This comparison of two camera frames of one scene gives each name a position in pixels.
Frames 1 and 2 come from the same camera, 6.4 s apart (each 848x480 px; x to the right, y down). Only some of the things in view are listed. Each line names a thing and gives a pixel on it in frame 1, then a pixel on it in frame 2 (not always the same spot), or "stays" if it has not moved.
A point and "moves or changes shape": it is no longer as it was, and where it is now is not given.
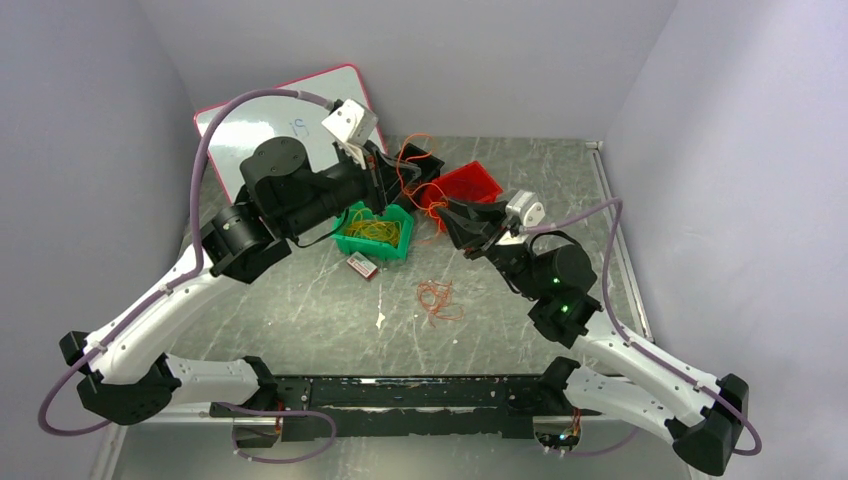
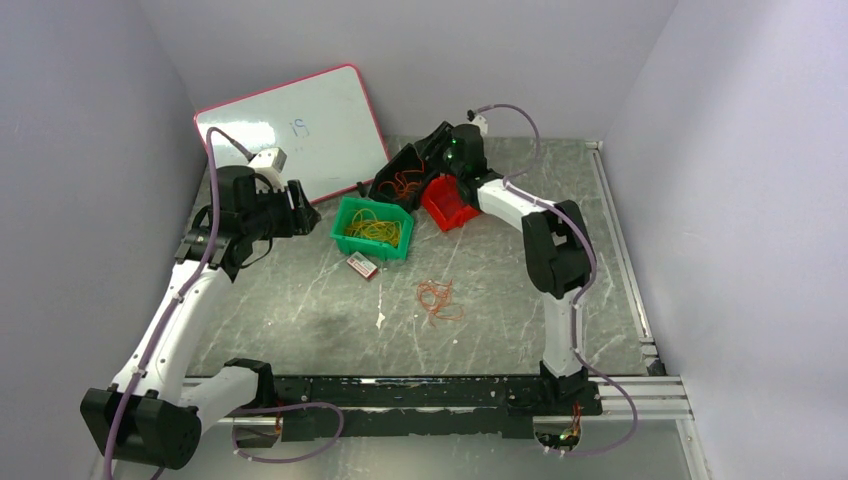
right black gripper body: (507, 252) -> (439, 152)
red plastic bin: (471, 181) stays
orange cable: (433, 203) moves or changes shape
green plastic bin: (386, 235) stays
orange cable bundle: (435, 298) stays
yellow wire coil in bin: (364, 225) stays
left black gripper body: (376, 192) -> (276, 218)
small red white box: (363, 265) stays
